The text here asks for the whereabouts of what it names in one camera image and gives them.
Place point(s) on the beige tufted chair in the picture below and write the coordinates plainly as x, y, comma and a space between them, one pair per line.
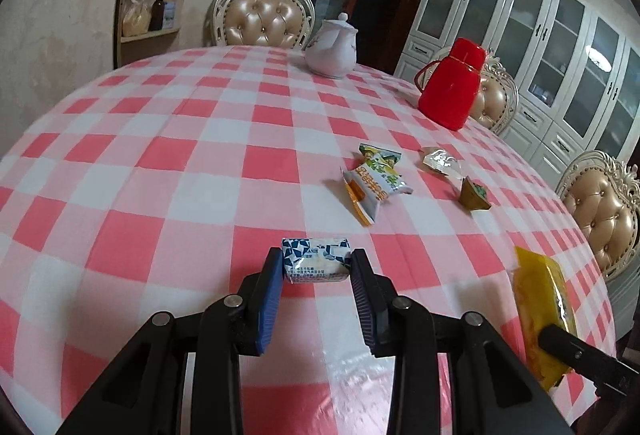
271, 23
497, 97
601, 193

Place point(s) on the small blue white candy block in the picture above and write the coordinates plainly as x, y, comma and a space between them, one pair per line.
314, 260

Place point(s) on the orange white small snack packet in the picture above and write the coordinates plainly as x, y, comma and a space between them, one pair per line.
374, 181

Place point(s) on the beige tufted chair right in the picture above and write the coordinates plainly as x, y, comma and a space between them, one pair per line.
601, 193

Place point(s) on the pink white checkered tablecloth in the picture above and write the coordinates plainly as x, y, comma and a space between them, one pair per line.
159, 186

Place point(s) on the dark green small snack packet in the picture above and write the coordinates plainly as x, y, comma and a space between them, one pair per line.
473, 196

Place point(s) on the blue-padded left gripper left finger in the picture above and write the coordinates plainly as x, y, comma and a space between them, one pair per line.
141, 390

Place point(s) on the beige tufted chair far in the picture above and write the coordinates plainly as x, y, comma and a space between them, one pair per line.
271, 23

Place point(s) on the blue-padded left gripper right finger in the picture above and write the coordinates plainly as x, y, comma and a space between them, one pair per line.
492, 392

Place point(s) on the silver crumpled small wrapper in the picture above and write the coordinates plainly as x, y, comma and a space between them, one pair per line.
440, 161

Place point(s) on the white ceramic teapot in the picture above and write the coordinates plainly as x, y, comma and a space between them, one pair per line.
332, 53

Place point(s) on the red thermos jug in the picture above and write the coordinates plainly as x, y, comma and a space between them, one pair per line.
449, 85

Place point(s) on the yellow sandwich bread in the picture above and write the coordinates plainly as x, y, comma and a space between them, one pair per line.
541, 298

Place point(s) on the dark brown bottle on shelf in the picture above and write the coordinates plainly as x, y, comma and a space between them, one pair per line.
157, 16

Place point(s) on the beige tufted chair middle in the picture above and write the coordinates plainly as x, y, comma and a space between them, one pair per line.
497, 97

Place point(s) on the white glass-door cabinet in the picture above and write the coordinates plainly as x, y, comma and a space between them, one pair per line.
577, 75

